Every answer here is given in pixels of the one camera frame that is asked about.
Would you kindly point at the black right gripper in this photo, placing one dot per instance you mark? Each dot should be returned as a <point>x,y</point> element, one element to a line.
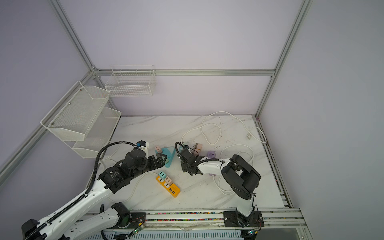
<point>183,166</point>

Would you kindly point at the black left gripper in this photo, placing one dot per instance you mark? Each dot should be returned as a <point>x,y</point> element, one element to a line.
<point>161,163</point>

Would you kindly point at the purple power strip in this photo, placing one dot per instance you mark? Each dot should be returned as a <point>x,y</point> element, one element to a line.
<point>211,155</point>

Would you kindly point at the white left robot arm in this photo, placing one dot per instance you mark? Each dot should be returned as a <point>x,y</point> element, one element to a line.
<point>54,226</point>

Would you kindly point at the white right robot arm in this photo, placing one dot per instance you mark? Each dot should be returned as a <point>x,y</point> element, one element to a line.
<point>242,178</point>

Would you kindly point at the green plug on orange strip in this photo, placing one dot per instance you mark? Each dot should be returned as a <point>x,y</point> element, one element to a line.
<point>162,175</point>

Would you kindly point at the pink plug on orange strip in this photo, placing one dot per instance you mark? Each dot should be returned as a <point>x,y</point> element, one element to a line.
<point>168,181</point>

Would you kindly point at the teal triangular power strip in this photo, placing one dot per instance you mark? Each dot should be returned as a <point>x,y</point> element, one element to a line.
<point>170,152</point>

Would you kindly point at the orange power strip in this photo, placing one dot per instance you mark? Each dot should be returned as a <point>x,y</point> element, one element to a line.
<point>173,189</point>

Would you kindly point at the small white mesh shelf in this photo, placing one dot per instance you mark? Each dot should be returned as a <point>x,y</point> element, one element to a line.
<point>99,135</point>

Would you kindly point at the large white mesh shelf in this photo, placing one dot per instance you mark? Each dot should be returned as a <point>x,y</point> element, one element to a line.
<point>72,118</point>

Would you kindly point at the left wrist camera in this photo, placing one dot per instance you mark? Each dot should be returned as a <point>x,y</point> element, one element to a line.
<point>143,145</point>

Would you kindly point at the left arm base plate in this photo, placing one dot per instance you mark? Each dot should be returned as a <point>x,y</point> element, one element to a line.
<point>130,222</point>

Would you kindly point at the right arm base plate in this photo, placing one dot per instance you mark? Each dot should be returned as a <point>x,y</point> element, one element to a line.
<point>243,219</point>

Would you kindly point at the white wire basket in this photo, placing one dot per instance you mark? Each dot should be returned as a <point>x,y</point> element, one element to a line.
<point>131,81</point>

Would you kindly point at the aluminium front rail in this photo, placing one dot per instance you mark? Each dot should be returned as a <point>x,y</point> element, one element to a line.
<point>214,219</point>

